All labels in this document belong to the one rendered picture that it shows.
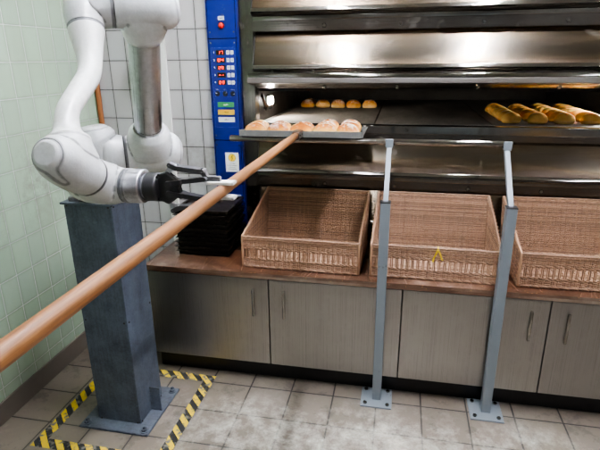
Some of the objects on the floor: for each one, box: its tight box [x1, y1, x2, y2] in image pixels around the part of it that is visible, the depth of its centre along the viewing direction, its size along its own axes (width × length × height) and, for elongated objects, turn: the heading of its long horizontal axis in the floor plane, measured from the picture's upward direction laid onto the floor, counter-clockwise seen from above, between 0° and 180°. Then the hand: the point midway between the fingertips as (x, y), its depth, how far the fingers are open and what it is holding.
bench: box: [146, 234, 600, 413], centre depth 248 cm, size 56×242×58 cm, turn 80°
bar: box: [229, 135, 519, 424], centre depth 222 cm, size 31×127×118 cm, turn 80°
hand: (221, 189), depth 124 cm, fingers closed on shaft, 3 cm apart
